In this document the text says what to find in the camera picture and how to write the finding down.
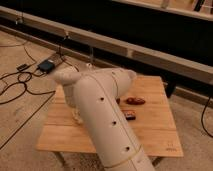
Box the small black adapter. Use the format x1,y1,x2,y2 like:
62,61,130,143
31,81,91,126
16,64,29,72

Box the blue black power box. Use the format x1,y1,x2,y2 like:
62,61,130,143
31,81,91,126
38,60,55,73

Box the wooden table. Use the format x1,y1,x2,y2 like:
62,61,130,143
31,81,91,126
37,76,183,157

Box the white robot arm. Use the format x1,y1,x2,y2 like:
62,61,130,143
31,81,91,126
53,67,155,171

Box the dark rectangular box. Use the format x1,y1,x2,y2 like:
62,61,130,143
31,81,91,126
123,110,136,120

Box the black cable at right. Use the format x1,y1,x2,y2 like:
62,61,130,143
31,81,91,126
200,96,213,139

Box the red toy food item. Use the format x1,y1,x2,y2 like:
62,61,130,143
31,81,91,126
126,97,145,105

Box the black floor cable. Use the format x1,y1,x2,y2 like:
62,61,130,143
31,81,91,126
0,71,56,106

